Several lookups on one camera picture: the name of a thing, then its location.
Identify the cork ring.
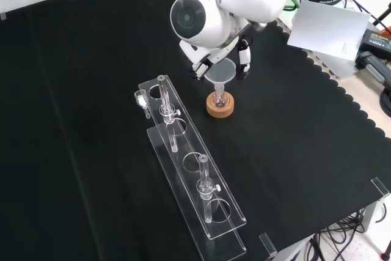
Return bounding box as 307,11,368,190
206,92,235,119

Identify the clear acrylic funnel stand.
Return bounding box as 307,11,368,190
137,74,247,261

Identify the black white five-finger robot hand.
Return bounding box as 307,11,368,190
179,36,253,81

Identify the grey table leg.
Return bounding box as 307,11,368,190
362,198,386,233

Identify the pale board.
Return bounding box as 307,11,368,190
274,7,367,80

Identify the white paper card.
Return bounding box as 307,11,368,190
287,0,371,61

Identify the black power adapter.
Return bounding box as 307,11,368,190
356,28,391,60

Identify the black clamp tool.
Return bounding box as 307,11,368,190
356,50,391,85

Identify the black cable bundle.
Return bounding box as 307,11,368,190
302,207,391,261

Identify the round-bottom glass flask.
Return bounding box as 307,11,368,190
211,88,229,111

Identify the clear plastic funnel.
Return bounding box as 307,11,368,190
203,58,238,97

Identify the black bench cloth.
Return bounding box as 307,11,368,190
0,0,391,261

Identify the clear cloth clamp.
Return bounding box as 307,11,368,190
370,177,391,201
258,232,278,258

